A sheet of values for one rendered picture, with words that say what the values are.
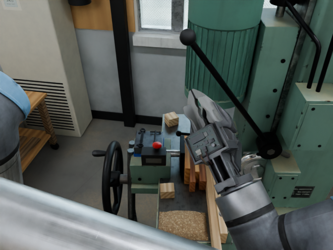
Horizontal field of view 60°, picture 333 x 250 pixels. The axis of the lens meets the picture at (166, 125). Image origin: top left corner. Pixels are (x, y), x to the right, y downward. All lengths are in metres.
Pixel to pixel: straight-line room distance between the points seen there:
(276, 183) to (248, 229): 0.36
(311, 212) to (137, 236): 0.27
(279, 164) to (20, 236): 0.67
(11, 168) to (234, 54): 0.53
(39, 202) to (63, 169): 2.03
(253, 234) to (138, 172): 0.56
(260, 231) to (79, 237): 0.30
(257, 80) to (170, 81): 1.64
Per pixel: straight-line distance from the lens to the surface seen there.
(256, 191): 0.52
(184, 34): 0.61
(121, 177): 1.11
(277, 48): 0.75
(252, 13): 0.70
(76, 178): 2.29
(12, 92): 0.50
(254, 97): 0.81
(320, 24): 0.72
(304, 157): 0.95
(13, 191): 0.37
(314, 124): 0.75
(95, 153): 1.06
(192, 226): 0.85
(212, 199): 0.90
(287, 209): 1.12
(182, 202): 0.94
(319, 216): 0.48
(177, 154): 1.00
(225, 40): 0.70
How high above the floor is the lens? 1.65
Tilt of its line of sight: 39 degrees down
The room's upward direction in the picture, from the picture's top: straight up
